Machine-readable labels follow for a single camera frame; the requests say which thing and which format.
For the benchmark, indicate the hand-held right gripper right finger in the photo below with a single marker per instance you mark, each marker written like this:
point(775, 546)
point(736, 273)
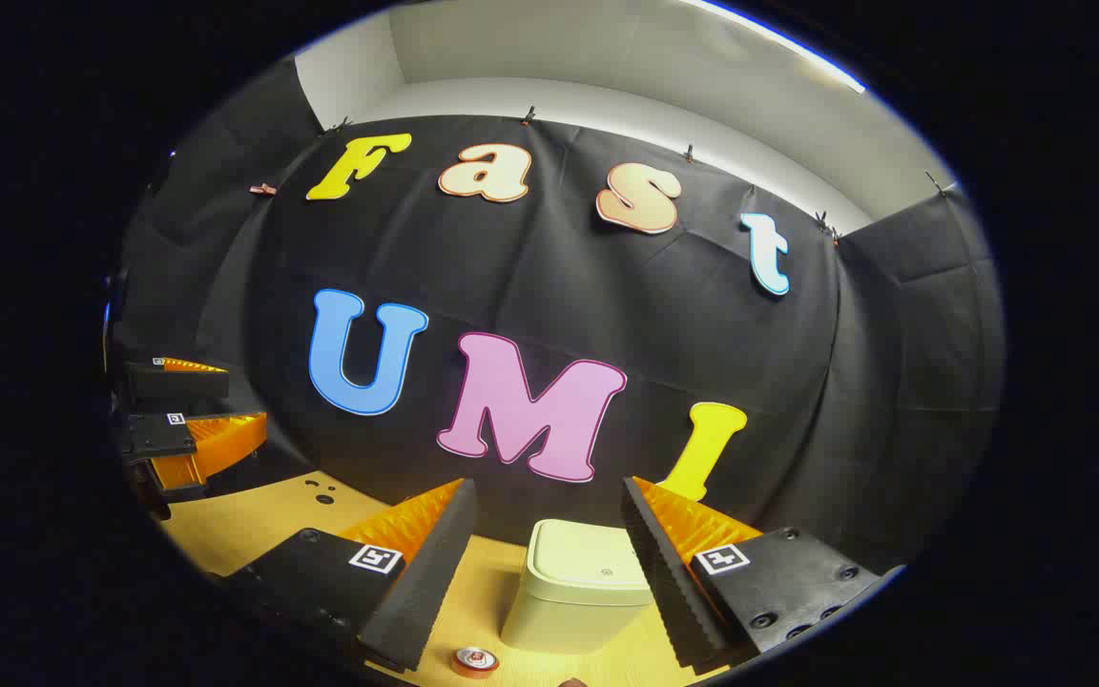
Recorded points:
point(664, 582)

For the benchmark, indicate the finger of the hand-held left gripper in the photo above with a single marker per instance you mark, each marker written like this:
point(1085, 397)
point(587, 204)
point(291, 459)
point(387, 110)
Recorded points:
point(177, 380)
point(158, 437)

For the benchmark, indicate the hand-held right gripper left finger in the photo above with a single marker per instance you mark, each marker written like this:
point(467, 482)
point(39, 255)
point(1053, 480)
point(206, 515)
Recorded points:
point(435, 582)

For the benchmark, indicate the orange pop can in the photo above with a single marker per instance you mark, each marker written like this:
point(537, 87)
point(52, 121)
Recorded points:
point(475, 660)

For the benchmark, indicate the green desktop garbage bin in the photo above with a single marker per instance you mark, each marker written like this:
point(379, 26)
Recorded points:
point(573, 601)

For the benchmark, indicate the wooden desktop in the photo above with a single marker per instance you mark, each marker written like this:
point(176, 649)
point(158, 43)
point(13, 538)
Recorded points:
point(254, 525)

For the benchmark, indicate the small copper cloth clip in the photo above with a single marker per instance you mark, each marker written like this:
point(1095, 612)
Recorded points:
point(263, 189)

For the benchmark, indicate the black backdrop cloth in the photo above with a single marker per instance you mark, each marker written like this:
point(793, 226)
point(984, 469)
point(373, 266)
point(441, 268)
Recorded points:
point(559, 286)

